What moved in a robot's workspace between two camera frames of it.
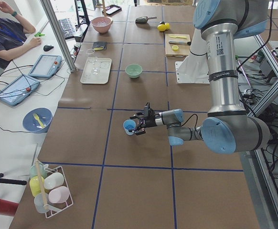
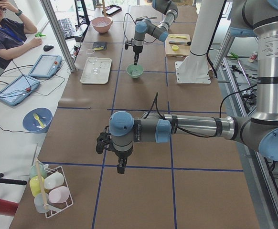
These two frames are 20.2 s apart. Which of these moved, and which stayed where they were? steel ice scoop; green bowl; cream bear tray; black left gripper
Moved: black left gripper
Stayed: steel ice scoop; cream bear tray; green bowl
